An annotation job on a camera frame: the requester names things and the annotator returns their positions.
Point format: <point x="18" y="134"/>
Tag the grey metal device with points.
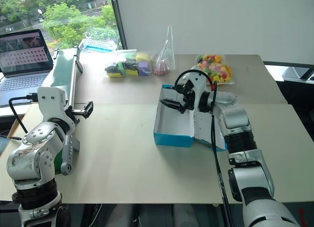
<point x="298" y="73"/>

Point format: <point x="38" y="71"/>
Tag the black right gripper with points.
<point x="189" y="99"/>

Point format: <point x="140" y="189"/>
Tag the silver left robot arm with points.
<point x="32" y="158"/>

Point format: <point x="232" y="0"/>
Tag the blue box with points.
<point x="171" y="121"/>

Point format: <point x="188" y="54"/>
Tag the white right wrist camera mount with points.
<point x="200" y="82"/>

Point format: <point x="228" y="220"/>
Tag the black metal hinge bracket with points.
<point x="79" y="64"/>

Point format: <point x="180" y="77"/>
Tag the black window frame post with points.
<point x="119" y="18"/>

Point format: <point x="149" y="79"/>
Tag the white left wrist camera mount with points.
<point x="50" y="102"/>

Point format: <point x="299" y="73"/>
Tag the clear bag with red pieces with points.
<point x="164" y="62"/>

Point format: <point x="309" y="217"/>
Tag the grey open laptop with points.
<point x="22" y="55"/>

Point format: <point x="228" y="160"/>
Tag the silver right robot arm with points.
<point x="255" y="183"/>

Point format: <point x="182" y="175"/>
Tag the white perforated plastic basket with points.
<point x="96" y="44"/>

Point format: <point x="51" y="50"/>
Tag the dark side desk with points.
<point x="294" y="99"/>

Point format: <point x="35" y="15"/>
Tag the bag of coloured foam blocks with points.
<point x="132" y="65"/>

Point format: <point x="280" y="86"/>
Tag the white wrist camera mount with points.
<point x="50" y="102"/>
<point x="200" y="82"/>

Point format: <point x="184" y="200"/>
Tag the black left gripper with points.
<point x="73" y="114"/>

